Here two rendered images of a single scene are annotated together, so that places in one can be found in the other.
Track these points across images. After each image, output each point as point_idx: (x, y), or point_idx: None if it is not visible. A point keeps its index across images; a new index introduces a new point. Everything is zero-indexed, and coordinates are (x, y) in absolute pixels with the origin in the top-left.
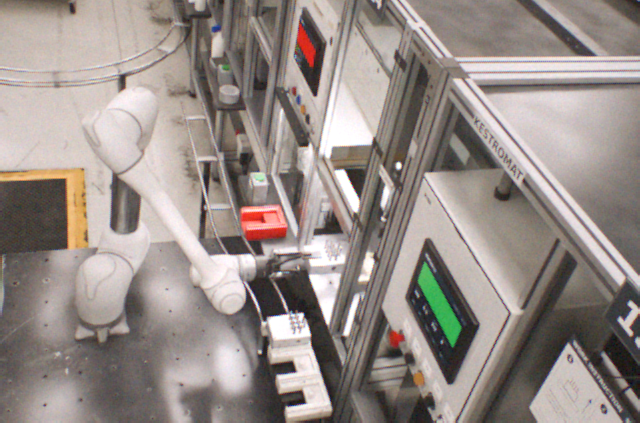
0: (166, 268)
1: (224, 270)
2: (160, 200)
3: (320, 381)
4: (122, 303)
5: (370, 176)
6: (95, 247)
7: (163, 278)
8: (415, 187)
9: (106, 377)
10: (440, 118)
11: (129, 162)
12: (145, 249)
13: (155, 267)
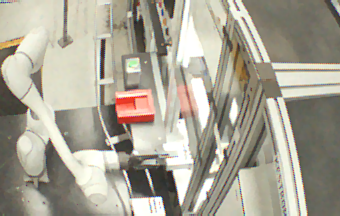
0: (68, 133)
1: (89, 174)
2: (43, 116)
3: None
4: (41, 165)
5: (208, 125)
6: None
7: (66, 142)
8: (234, 170)
9: (41, 208)
10: (256, 127)
11: (23, 92)
12: None
13: (61, 132)
